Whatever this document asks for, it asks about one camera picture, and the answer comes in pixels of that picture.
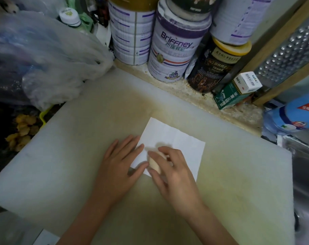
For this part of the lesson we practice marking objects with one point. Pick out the person's left hand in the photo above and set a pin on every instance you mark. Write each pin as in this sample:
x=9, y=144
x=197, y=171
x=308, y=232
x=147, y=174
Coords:
x=116, y=173

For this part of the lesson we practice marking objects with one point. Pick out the person's right hand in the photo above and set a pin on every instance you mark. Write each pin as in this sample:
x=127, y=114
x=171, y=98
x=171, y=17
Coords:
x=182, y=188

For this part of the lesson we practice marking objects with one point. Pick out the beige egg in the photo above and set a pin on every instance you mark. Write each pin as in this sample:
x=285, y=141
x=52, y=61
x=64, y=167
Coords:
x=154, y=164

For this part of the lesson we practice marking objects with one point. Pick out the white paper sheet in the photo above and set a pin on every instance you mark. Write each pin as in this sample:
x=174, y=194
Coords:
x=169, y=135

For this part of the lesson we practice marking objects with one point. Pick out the white plastic cutting board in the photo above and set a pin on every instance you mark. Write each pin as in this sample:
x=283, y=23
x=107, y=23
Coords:
x=233, y=176

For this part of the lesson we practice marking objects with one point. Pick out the yellow green basket rim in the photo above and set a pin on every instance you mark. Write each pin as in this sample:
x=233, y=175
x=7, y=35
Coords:
x=43, y=117

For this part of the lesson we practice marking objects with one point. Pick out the white printed card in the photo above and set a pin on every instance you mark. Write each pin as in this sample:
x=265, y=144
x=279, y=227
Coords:
x=46, y=238

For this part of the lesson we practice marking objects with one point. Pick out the pile of yellow dried fruits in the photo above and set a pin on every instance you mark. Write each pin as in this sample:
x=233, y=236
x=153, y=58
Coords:
x=24, y=130

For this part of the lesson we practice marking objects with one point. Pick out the green white small carton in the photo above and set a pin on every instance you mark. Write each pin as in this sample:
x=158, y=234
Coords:
x=231, y=96

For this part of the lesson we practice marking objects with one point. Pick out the white foil pouch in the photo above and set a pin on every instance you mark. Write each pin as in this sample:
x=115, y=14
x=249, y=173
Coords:
x=190, y=68

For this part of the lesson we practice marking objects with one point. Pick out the dark tin yellow lid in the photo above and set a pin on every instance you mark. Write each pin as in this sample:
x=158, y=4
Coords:
x=210, y=68

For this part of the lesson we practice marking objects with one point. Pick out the steel sink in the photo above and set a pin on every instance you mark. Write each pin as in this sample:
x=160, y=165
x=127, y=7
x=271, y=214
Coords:
x=307, y=181

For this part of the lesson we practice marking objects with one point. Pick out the crumpled translucent plastic bag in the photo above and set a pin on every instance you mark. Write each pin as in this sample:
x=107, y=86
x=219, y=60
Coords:
x=57, y=56

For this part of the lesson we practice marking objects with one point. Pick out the white tin purple band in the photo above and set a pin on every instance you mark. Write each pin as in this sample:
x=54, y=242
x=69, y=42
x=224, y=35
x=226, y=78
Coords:
x=169, y=53

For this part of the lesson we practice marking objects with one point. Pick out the blue plastic bottle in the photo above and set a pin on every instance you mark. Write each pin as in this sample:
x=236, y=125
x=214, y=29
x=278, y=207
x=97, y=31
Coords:
x=295, y=117

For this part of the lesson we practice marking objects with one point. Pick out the white purple tin gold lid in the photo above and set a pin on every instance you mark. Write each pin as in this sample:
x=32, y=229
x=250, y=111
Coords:
x=233, y=20
x=129, y=35

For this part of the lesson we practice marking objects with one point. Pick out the white tape roll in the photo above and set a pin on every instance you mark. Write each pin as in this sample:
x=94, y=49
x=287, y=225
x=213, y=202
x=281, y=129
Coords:
x=103, y=35

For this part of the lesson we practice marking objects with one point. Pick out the small white cap bottle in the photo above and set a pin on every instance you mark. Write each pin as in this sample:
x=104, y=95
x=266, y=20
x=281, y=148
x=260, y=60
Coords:
x=69, y=16

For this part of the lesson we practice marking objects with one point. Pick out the green label jar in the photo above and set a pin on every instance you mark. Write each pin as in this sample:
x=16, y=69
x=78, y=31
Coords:
x=192, y=3

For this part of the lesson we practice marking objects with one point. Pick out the small panda toy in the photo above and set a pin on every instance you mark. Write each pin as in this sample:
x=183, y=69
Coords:
x=10, y=7

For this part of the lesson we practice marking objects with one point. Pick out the metal grater wooden frame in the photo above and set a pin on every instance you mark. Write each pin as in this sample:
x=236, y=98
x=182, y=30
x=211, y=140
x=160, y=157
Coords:
x=287, y=58

